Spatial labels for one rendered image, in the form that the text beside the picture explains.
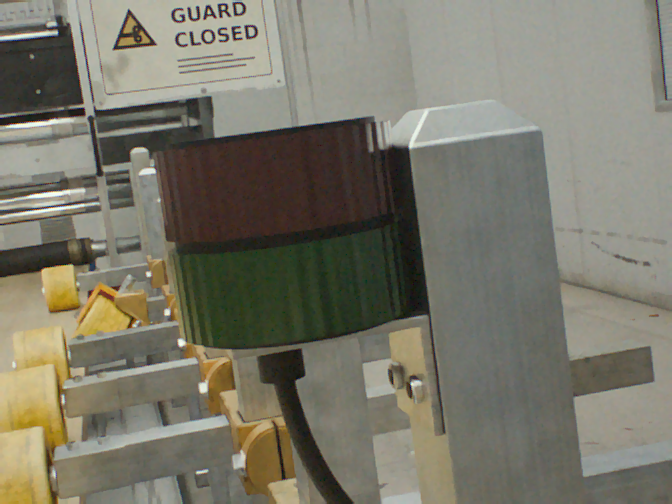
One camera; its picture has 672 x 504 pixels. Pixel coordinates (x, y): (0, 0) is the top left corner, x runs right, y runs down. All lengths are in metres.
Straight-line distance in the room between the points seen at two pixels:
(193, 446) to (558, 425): 0.56
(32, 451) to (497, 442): 0.57
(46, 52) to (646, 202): 3.83
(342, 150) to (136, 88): 2.55
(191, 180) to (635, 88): 5.72
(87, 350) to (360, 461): 0.80
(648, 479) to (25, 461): 0.42
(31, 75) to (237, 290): 2.59
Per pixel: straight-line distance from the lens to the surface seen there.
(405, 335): 0.29
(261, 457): 0.77
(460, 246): 0.28
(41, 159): 2.83
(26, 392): 1.06
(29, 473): 0.81
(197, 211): 0.26
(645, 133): 5.91
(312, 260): 0.26
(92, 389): 1.07
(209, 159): 0.26
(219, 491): 1.33
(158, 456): 0.83
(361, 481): 0.55
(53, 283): 2.05
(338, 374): 0.53
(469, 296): 0.28
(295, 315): 0.26
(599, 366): 0.91
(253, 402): 0.79
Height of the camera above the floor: 1.17
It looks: 6 degrees down
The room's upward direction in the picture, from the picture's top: 8 degrees counter-clockwise
